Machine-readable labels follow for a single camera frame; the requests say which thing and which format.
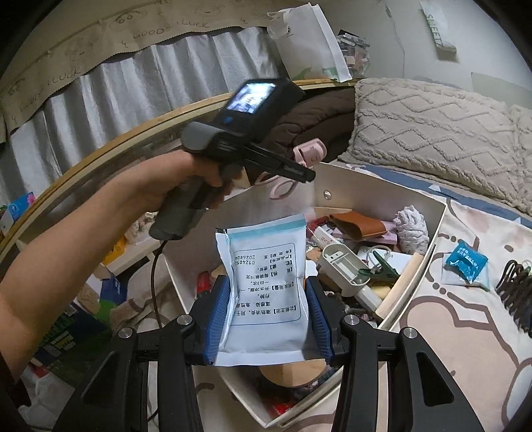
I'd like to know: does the person's left forearm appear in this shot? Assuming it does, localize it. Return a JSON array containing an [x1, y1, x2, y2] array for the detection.
[[0, 162, 167, 383]]

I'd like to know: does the white blue sachet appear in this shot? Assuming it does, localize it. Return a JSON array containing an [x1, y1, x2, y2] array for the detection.
[[214, 213, 310, 367]]

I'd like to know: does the blue tissue pack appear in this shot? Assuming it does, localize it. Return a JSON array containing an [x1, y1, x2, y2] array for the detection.
[[0, 191, 36, 233]]

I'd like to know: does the white wall box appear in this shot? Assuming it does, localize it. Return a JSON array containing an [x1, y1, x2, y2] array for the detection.
[[420, 0, 458, 54]]

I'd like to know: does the person's left hand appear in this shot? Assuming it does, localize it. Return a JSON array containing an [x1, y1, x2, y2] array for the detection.
[[125, 147, 234, 212]]

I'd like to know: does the white plastic holder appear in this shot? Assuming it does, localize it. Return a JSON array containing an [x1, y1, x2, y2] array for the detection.
[[318, 243, 370, 297]]

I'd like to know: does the white curtain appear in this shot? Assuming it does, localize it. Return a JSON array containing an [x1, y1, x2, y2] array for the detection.
[[0, 27, 287, 196]]

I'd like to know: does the small pink box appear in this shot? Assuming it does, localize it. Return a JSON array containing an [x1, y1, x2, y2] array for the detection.
[[366, 222, 400, 247]]

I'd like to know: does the brown blanket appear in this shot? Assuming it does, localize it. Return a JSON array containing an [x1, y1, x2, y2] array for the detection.
[[266, 87, 358, 167]]

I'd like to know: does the small blue packet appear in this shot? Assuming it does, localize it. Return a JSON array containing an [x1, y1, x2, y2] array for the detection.
[[443, 244, 490, 289]]

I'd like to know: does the green clothes peg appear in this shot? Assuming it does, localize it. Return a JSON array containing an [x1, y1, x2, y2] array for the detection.
[[357, 250, 400, 283]]

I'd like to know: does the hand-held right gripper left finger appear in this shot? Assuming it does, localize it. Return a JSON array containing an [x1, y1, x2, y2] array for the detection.
[[70, 274, 232, 432]]

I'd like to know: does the white headboard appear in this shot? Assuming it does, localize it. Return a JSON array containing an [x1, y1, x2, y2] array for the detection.
[[471, 72, 520, 90]]

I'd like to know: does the pink hair claw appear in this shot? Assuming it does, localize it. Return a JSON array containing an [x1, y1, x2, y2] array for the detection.
[[254, 140, 326, 201]]

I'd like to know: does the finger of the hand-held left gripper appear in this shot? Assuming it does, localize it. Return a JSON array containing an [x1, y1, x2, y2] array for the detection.
[[243, 143, 316, 182]]

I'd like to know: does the white storage box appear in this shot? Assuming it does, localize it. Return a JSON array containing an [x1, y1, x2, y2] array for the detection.
[[160, 162, 447, 429]]

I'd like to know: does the white paper bag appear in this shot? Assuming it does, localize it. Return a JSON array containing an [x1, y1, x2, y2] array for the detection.
[[266, 2, 353, 83]]

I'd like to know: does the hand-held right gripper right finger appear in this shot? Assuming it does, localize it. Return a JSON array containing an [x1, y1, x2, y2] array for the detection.
[[305, 275, 485, 432]]

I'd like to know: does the white fluffy scrunchie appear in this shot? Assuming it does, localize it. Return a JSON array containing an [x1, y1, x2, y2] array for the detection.
[[393, 205, 430, 255]]

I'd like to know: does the wooden shelf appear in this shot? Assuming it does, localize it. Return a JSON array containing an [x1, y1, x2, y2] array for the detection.
[[0, 78, 358, 258]]

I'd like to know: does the beige printed valance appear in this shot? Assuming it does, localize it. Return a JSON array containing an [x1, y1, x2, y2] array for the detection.
[[0, 0, 292, 134]]

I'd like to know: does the brown leather case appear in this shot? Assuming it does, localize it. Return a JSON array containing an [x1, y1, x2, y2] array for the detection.
[[328, 211, 389, 242]]

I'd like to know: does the dark brown hair claw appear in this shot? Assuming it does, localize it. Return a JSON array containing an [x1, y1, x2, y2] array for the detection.
[[494, 260, 532, 333]]

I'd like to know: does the green printed box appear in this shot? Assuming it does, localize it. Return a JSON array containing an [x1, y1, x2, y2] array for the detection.
[[35, 303, 111, 362]]

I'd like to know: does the black cable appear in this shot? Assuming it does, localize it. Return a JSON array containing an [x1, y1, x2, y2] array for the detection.
[[147, 239, 167, 420]]

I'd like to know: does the clear plastic bag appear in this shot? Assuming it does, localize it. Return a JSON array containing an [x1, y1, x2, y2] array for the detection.
[[334, 29, 371, 77]]

